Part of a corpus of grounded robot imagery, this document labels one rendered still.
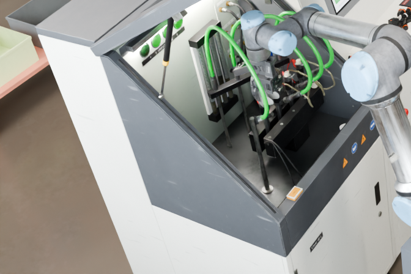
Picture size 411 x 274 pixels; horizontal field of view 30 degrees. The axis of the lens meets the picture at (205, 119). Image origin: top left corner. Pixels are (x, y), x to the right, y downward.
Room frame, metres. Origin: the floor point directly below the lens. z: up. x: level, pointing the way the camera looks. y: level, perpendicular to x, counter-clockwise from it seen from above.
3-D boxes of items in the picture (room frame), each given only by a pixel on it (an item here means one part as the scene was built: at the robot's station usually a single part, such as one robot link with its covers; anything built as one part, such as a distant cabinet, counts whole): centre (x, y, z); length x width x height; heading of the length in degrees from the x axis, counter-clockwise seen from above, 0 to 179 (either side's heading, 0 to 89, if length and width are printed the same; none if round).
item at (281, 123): (2.19, -0.29, 0.91); 0.34 x 0.10 x 0.15; 134
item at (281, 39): (1.98, -0.28, 1.41); 0.11 x 0.11 x 0.08; 29
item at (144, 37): (2.30, -0.02, 1.43); 0.54 x 0.03 x 0.02; 134
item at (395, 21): (2.52, -0.83, 1.01); 0.23 x 0.11 x 0.06; 134
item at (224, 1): (2.47, -0.19, 1.20); 0.13 x 0.03 x 0.31; 134
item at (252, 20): (2.06, -0.22, 1.41); 0.09 x 0.08 x 0.11; 29
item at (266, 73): (2.05, -0.22, 1.25); 0.09 x 0.08 x 0.12; 44
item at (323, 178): (1.94, -0.37, 0.87); 0.62 x 0.04 x 0.16; 134
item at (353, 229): (1.93, -0.38, 0.44); 0.65 x 0.02 x 0.68; 134
